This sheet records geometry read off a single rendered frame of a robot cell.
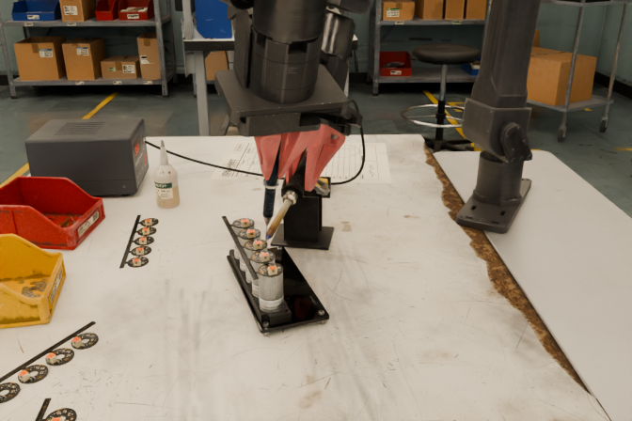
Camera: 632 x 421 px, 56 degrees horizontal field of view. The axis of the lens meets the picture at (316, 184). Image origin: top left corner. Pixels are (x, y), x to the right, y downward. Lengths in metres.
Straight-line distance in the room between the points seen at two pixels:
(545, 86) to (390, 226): 3.20
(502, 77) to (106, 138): 0.56
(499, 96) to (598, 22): 4.90
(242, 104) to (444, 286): 0.33
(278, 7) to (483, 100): 0.45
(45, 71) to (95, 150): 4.19
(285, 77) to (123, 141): 0.47
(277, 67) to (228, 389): 0.28
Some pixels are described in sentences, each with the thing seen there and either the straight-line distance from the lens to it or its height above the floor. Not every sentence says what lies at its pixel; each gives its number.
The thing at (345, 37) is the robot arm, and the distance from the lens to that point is 0.70.
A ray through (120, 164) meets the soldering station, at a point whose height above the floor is 0.80.
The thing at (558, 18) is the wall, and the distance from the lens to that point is 5.57.
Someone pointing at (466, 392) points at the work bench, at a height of 0.75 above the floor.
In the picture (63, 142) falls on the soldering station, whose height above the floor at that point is 0.84.
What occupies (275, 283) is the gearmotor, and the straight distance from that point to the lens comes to 0.59.
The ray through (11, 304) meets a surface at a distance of 0.67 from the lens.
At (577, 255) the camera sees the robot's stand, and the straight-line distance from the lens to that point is 0.81.
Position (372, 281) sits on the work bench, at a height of 0.75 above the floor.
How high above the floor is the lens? 1.11
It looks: 22 degrees down
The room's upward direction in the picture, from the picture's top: straight up
